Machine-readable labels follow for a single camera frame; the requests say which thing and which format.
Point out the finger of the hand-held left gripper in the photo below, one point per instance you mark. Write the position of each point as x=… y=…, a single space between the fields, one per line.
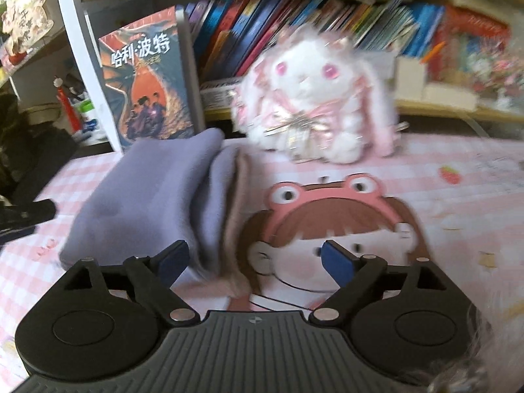
x=24 y=213

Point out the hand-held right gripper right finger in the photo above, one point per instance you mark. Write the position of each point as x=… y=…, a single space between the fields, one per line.
x=337 y=264

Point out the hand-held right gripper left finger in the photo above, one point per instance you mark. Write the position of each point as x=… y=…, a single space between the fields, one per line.
x=174 y=262

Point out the purple and mauve sweater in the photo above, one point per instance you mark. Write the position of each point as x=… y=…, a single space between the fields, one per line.
x=155 y=196

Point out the black bag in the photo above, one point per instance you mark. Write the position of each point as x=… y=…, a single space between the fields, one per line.
x=45 y=163

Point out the white jar with green lid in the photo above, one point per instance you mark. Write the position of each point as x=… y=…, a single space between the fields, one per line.
x=88 y=125

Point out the upright illustrated book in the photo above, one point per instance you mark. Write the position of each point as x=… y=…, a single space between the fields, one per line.
x=147 y=90

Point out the white pink plush bunny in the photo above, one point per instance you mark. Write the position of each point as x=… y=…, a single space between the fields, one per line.
x=311 y=77

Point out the decorative shell sign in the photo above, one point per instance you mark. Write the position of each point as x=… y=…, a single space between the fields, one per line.
x=24 y=20

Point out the tall white cardboard box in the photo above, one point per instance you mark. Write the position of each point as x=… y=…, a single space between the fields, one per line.
x=411 y=77

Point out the low white cardboard box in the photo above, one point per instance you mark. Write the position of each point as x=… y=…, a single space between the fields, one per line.
x=450 y=96

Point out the row of colourful books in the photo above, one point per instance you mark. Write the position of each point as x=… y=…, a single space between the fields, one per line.
x=245 y=28

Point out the glittery flower bouquet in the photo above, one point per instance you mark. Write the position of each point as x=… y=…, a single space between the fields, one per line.
x=499 y=73

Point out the red orange boxed book set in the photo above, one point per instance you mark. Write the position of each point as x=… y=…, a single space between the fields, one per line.
x=470 y=49

